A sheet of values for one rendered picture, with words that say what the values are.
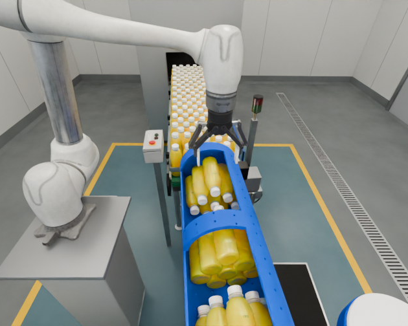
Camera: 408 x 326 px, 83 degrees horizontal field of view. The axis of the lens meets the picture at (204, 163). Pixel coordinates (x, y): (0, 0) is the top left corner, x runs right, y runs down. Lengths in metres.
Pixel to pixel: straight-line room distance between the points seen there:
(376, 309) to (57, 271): 1.05
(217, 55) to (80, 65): 5.48
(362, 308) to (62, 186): 1.07
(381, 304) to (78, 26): 1.15
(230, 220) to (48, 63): 0.76
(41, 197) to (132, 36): 0.62
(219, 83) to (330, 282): 1.88
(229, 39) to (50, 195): 0.77
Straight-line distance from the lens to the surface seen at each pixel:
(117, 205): 1.13
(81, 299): 1.45
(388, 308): 1.01
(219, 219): 0.74
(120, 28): 0.70
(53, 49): 0.93
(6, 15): 0.75
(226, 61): 0.62
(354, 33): 6.06
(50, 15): 0.71
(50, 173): 0.97
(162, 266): 2.07
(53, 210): 1.01
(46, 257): 1.08
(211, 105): 0.67
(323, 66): 5.98
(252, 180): 1.48
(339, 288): 2.23
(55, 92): 0.97
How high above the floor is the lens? 1.82
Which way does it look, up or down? 39 degrees down
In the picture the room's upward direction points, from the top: 1 degrees clockwise
